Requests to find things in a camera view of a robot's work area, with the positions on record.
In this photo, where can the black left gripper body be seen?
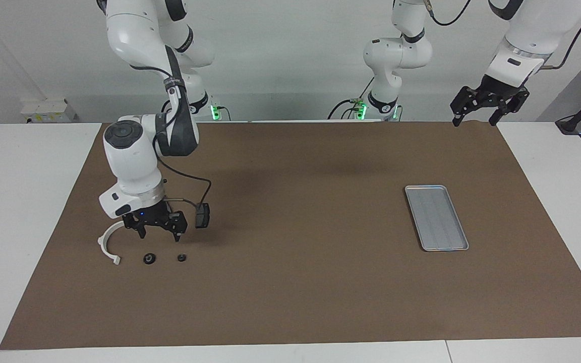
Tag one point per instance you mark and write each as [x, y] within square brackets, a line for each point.
[495, 91]

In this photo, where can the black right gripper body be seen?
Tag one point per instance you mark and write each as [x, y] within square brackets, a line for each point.
[152, 218]

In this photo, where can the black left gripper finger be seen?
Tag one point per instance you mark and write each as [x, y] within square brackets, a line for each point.
[457, 120]
[496, 117]

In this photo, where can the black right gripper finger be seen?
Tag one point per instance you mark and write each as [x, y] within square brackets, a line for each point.
[180, 236]
[141, 232]

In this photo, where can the large black bearing gear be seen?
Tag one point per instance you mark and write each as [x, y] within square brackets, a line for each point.
[149, 258]

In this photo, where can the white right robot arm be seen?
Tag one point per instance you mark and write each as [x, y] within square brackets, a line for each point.
[129, 161]

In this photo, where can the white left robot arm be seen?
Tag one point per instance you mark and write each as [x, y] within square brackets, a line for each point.
[396, 55]

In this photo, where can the silver metal tray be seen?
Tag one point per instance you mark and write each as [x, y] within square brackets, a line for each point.
[437, 218]

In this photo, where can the black rectangular brake pad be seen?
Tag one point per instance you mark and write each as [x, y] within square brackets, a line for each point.
[202, 217]

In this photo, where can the brown table mat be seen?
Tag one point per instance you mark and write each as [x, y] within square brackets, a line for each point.
[290, 282]

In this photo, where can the white curved plastic bracket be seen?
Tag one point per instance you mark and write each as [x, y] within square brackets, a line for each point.
[103, 244]

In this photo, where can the white wall box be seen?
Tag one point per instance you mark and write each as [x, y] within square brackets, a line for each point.
[48, 111]

